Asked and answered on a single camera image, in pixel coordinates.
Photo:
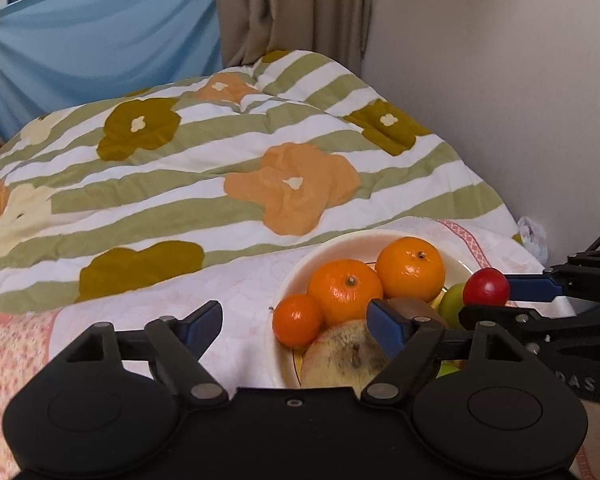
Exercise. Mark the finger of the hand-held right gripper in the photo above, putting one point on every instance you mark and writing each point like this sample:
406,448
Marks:
495,316
535,287

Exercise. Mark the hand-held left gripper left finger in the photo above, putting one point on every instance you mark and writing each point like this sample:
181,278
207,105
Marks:
205,317

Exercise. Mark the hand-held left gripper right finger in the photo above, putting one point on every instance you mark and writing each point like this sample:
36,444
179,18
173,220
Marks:
385,324

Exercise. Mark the brown kiwi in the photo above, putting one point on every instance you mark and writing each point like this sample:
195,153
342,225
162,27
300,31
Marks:
412,310

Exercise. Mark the small red round fruit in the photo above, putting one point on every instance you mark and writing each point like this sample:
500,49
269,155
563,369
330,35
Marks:
487,286

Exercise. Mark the large green apple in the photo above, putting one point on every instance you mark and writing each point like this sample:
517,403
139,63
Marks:
452,302

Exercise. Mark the large russet yellow-red apple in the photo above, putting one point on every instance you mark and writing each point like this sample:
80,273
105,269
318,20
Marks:
342,360

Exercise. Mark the small green apple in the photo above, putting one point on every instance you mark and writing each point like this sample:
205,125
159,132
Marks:
447,370

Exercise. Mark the small orange mandarin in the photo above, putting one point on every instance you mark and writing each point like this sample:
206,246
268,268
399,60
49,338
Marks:
297,321

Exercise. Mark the cream oval bowl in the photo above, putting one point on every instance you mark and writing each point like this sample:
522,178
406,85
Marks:
300,270

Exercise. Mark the white plastic bag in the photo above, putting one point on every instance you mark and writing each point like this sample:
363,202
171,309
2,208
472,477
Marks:
530,237

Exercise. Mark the large orange mandarin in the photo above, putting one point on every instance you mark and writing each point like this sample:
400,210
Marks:
345,290
411,267

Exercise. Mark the green striped floral blanket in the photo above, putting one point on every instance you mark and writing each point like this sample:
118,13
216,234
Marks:
180,170

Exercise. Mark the pink floral towel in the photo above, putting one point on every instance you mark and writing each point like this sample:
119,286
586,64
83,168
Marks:
10,360

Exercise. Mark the light blue hanging cloth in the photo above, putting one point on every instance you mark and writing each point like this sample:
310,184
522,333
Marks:
105,45

